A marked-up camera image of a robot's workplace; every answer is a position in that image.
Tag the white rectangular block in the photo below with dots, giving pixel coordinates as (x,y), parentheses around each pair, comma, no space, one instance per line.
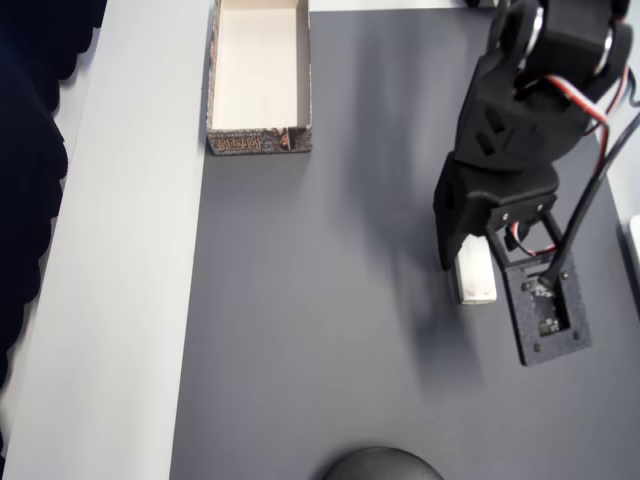
(475,280)

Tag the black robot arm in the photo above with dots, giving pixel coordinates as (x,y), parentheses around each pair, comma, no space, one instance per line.
(570,35)

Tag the stone-patterned open cardboard box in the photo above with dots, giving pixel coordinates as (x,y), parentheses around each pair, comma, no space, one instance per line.
(257,65)

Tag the grey desk mat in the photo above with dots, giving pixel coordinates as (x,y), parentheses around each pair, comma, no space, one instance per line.
(325,300)

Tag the white flat device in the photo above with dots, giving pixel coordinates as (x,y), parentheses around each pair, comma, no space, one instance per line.
(633,265)

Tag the black round stand base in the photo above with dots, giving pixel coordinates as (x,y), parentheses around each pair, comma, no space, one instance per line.
(382,465)

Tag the dark blue curtain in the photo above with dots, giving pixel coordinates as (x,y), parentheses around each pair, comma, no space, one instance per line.
(25,150)

